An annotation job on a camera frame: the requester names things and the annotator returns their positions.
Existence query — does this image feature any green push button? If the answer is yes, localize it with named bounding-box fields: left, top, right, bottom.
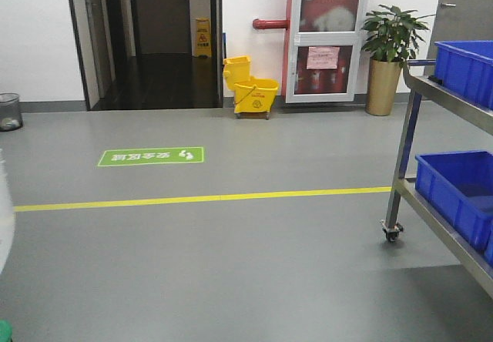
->
left=0, top=320, right=12, bottom=342

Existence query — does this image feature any green floor sign sticker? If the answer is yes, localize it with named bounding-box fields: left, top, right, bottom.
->
left=97, top=146, right=205, bottom=167

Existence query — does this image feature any yellow mop bucket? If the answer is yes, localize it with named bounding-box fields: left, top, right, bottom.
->
left=223, top=55, right=280, bottom=119

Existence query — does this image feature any yellow wet floor sign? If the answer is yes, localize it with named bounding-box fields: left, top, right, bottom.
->
left=194, top=18, right=212, bottom=58

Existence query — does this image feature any red pipe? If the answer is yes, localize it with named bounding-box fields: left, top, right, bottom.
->
left=252, top=18, right=290, bottom=30

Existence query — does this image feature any potted plant gold pot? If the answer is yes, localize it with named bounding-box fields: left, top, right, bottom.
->
left=362, top=5, right=428, bottom=116

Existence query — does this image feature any blue bin cart lower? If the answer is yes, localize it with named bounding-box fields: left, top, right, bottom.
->
left=415, top=150, right=492, bottom=253

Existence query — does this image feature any blue bin cart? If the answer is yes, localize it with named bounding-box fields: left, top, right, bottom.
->
left=415, top=150, right=492, bottom=253
left=434, top=40, right=492, bottom=109

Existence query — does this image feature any blue bin cart top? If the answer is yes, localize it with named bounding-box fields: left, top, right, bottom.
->
left=434, top=40, right=492, bottom=109

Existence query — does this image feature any black mesh waste bin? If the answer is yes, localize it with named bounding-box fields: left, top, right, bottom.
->
left=0, top=92, right=23, bottom=132

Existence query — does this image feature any steel cart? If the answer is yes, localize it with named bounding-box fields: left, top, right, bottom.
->
left=381, top=59, right=492, bottom=295

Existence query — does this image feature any fire hose cabinet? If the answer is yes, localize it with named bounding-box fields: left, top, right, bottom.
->
left=282, top=0, right=367, bottom=103

